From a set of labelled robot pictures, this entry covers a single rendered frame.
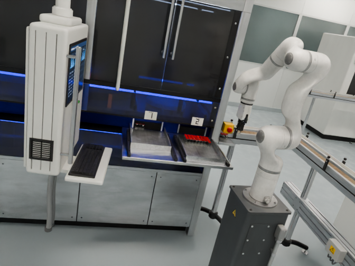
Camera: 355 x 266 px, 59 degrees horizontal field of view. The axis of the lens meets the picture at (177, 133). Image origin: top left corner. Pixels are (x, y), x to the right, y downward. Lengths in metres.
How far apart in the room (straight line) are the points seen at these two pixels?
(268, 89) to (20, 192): 6.16
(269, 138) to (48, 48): 1.10
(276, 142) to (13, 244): 1.92
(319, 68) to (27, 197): 2.07
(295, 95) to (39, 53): 1.18
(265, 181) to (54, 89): 1.14
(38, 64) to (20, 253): 1.41
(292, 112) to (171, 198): 1.30
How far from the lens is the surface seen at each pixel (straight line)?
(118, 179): 2.38
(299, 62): 1.49
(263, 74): 1.77
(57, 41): 1.53
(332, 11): 8.06
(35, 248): 2.54
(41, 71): 1.58
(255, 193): 1.73
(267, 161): 1.65
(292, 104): 1.56
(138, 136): 2.14
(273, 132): 1.57
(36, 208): 2.58
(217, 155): 2.11
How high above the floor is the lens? 1.70
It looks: 20 degrees down
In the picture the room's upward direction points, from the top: 12 degrees clockwise
